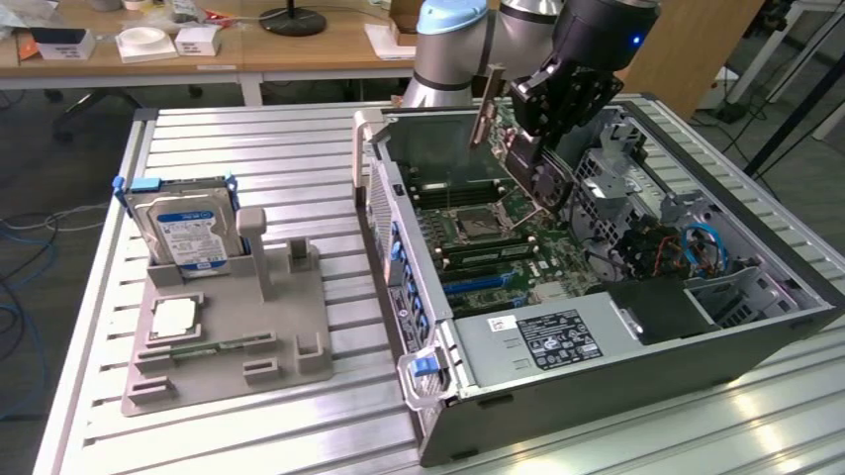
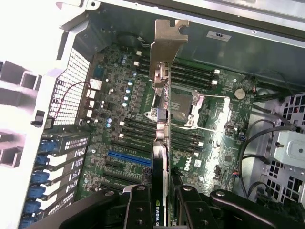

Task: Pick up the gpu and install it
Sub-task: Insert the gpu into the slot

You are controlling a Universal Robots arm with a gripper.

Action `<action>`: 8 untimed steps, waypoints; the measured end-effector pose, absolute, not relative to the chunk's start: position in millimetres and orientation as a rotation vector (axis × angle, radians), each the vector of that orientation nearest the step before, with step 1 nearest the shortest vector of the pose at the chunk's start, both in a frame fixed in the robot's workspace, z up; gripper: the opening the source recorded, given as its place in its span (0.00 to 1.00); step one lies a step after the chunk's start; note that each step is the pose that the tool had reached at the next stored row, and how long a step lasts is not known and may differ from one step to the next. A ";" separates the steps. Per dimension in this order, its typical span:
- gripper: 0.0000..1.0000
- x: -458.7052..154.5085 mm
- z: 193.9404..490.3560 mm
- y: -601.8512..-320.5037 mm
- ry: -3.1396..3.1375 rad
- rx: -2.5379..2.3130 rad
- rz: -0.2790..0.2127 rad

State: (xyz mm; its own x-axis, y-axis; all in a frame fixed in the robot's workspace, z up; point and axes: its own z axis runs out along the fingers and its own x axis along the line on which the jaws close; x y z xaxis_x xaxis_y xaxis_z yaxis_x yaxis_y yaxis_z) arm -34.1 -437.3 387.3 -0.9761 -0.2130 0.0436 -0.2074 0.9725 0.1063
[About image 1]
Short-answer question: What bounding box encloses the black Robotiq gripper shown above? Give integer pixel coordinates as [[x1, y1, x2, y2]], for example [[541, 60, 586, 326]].
[[507, 0, 662, 145]]

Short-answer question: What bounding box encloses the graphics card with black fan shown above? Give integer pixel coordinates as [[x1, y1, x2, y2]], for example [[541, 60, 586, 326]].
[[466, 62, 577, 215]]

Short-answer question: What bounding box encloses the wooden cabinet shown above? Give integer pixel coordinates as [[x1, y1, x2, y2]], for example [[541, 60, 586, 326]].
[[620, 0, 772, 121]]

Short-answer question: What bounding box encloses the brown cardboard box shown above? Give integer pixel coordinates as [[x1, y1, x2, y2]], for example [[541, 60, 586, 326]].
[[389, 0, 427, 36]]

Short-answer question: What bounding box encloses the white paper booklet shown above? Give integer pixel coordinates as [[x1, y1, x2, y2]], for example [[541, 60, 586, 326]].
[[365, 24, 419, 61]]

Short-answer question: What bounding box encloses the metal disk bay cage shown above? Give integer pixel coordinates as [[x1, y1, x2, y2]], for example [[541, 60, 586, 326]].
[[566, 146, 669, 251]]

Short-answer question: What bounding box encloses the black stand pole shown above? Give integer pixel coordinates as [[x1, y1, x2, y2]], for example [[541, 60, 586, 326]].
[[744, 0, 845, 175]]

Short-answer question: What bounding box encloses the metal socket cover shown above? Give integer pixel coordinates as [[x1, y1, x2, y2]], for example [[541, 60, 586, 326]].
[[494, 185, 542, 224]]

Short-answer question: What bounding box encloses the CPU socket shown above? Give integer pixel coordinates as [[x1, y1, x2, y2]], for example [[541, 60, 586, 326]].
[[447, 205, 514, 243]]

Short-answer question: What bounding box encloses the black round lamp base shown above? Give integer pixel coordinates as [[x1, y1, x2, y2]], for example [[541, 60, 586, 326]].
[[258, 0, 329, 38]]

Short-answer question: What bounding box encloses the black RAM stick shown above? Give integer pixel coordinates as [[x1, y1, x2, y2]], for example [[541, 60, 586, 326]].
[[446, 237, 538, 267]]

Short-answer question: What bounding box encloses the blue expansion slot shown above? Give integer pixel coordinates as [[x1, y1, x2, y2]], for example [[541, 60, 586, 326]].
[[445, 274, 518, 299]]

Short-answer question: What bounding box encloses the plain white box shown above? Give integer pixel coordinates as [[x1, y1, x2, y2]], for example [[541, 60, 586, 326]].
[[174, 26, 223, 57]]

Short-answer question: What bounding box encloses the grey power supply unit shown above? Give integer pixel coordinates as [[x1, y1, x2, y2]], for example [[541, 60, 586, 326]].
[[451, 291, 646, 390]]

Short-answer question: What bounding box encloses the white round holder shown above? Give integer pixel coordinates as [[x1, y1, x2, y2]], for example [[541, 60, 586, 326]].
[[115, 27, 182, 64]]

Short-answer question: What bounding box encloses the open black PC case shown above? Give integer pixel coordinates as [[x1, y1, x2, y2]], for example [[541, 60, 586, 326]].
[[353, 93, 845, 469]]

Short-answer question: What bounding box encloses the hard disk in blue caddy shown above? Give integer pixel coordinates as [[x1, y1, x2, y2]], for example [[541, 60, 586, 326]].
[[110, 170, 243, 281]]

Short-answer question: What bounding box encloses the wooden desk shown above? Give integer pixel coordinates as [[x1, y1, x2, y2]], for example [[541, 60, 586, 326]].
[[0, 0, 604, 93]]

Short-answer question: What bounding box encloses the grey plastic parts rack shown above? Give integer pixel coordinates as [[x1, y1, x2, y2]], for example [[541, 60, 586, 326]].
[[120, 207, 337, 418]]

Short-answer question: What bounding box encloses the black office chair base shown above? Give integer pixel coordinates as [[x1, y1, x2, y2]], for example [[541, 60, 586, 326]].
[[51, 88, 144, 143]]

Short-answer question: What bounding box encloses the white box with black lid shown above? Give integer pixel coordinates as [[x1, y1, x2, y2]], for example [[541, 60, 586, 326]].
[[30, 27, 98, 61]]

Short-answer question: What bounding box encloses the silver CPU chip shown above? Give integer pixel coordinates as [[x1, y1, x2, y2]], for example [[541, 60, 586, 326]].
[[150, 298, 203, 341]]

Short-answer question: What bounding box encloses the green RAM stick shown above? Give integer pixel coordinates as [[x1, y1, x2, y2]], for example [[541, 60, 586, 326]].
[[168, 334, 277, 359]]

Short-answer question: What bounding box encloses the blue wire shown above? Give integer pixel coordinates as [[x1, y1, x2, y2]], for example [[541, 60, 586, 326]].
[[678, 222, 732, 279]]

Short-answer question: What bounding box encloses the grey floor cable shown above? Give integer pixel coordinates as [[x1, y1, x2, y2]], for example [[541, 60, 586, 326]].
[[0, 205, 108, 235]]

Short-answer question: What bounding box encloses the blue floor cable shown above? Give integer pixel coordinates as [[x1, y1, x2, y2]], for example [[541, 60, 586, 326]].
[[0, 217, 62, 423]]

